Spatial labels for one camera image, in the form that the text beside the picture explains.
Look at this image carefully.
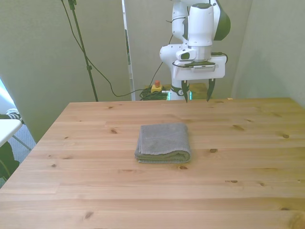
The dark bulky object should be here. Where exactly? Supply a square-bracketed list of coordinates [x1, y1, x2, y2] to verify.
[0, 141, 20, 181]

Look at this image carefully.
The yellow emergency stop box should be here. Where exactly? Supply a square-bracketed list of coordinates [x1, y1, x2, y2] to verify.
[151, 80, 163, 94]

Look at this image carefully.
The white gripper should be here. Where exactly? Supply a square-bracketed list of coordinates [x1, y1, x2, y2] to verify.
[172, 54, 226, 104]

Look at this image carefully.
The long black hanging cable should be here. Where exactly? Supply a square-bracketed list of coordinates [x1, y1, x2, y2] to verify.
[60, 0, 153, 97]

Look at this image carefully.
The black camera stand pole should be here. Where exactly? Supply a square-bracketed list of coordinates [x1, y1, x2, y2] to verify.
[67, 0, 100, 102]

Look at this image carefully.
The grey wrist camera bar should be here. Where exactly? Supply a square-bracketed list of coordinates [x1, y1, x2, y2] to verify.
[190, 62, 219, 73]

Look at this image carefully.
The white folding table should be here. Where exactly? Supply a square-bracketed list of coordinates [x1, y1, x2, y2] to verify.
[0, 118, 32, 151]

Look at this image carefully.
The black white striped cloth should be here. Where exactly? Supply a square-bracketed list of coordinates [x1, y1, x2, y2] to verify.
[0, 108, 25, 125]

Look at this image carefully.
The coiled dark green cable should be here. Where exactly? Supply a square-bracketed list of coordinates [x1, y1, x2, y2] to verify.
[139, 87, 171, 101]

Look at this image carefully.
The grey terry towel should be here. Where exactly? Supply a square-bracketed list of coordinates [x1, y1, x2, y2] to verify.
[134, 122, 192, 165]

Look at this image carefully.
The white vertical panel edge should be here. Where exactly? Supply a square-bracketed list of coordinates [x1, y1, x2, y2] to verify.
[121, 0, 137, 101]

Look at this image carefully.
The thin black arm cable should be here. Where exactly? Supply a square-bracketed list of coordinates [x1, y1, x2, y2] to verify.
[151, 34, 174, 87]

